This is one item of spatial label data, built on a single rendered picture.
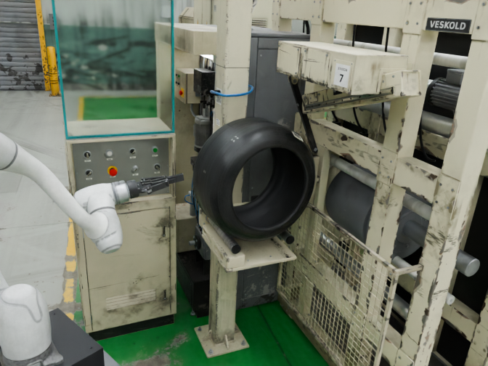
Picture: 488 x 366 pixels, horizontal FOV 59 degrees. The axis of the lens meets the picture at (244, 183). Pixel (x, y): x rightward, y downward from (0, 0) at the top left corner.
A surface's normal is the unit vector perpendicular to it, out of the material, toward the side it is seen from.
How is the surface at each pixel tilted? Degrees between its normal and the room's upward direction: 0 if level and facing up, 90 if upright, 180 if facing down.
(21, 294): 4
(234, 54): 90
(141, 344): 0
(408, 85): 72
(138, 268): 89
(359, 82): 90
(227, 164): 64
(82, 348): 2
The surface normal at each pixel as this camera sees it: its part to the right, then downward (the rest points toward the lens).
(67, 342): 0.04, -0.94
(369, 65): 0.40, 0.36
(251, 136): 0.11, -0.40
